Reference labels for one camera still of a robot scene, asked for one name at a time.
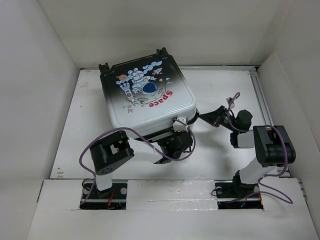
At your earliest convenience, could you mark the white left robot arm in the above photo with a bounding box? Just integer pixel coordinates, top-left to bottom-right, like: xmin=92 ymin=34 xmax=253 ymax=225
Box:
xmin=88 ymin=127 xmax=196 ymax=199

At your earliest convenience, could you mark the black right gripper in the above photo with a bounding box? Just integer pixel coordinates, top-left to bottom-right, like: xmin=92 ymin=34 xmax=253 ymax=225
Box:
xmin=199 ymin=105 xmax=239 ymax=133

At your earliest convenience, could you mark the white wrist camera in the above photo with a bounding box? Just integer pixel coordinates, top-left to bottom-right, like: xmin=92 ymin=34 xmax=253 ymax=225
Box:
xmin=172 ymin=115 xmax=188 ymax=133
xmin=226 ymin=97 xmax=236 ymax=109

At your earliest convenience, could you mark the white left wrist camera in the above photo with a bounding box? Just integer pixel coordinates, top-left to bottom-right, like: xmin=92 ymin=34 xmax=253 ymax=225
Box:
xmin=172 ymin=115 xmax=188 ymax=133

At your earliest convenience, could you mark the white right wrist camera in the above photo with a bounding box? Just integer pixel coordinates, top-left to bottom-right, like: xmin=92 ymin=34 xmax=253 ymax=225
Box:
xmin=226 ymin=97 xmax=236 ymax=109

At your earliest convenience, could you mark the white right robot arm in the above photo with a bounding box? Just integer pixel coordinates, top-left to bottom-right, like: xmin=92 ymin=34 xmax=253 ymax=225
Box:
xmin=199 ymin=105 xmax=296 ymax=198

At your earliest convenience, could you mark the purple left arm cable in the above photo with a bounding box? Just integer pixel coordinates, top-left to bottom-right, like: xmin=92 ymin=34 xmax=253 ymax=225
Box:
xmin=78 ymin=117 xmax=196 ymax=204

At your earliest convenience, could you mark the black suitcase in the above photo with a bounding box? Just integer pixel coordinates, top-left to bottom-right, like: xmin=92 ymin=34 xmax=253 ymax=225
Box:
xmin=98 ymin=47 xmax=199 ymax=139

